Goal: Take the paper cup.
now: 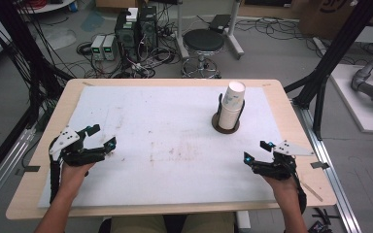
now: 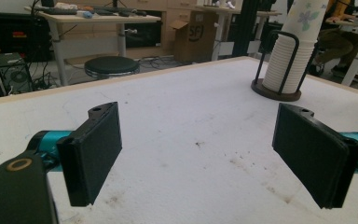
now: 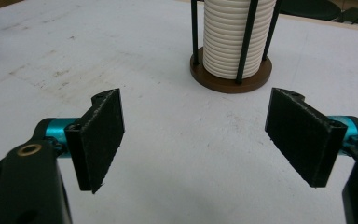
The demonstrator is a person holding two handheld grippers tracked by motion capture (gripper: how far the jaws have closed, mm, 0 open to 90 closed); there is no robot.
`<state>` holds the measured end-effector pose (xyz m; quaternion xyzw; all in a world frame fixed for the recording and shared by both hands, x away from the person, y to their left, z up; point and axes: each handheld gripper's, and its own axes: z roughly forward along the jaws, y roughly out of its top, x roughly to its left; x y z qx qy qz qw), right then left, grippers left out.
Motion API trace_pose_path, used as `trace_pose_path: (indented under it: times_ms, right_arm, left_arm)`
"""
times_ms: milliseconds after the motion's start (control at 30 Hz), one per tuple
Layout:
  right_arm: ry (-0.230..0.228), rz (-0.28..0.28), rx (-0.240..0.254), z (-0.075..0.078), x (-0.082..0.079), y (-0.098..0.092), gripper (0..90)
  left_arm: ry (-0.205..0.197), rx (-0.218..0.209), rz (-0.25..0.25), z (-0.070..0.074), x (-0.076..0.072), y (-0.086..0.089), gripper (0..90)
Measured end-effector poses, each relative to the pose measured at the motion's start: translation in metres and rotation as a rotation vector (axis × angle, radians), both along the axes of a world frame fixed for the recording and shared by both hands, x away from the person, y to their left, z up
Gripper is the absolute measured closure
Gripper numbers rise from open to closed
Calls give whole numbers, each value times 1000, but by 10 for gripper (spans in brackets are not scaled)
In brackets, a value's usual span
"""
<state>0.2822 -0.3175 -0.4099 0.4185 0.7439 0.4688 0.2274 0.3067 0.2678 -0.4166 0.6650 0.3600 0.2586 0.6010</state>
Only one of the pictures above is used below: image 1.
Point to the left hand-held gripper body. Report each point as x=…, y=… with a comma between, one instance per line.
x=66, y=139

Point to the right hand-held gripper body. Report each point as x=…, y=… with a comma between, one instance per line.
x=280, y=166

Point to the black cup holder brown base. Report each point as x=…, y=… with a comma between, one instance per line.
x=230, y=131

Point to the white paper cup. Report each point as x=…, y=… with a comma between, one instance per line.
x=228, y=118
x=234, y=93

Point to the person's right hand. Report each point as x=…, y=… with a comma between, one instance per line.
x=281, y=189

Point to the person's left hand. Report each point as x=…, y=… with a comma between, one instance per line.
x=74, y=178

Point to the black tape piece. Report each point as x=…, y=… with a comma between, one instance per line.
x=320, y=165
x=31, y=168

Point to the thin wooden stick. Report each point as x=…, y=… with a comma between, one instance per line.
x=311, y=191

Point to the white table mat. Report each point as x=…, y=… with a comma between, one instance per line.
x=142, y=168

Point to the white table leg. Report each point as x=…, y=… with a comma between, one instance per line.
x=243, y=221

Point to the white power strip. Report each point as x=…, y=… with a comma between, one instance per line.
x=139, y=68

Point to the grey bench power supply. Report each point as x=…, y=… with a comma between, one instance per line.
x=110, y=48
x=97, y=48

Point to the person's khaki trousers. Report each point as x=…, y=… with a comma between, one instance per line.
x=136, y=225

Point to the white platform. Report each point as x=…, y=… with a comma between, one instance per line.
x=353, y=103

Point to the black computer tower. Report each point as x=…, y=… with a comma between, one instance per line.
x=149, y=29
x=126, y=35

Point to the white metal stand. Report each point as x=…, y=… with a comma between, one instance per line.
x=234, y=42

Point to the small white box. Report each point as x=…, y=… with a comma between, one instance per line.
x=132, y=14

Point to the black round stool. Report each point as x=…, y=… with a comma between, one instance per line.
x=204, y=40

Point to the white round table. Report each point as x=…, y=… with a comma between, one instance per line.
x=51, y=6

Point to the flat black device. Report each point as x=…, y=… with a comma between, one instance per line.
x=220, y=22

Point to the cardboard box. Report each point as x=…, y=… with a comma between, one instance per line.
x=323, y=19

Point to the aluminium rail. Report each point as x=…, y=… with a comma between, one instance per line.
x=333, y=181
x=0, y=184

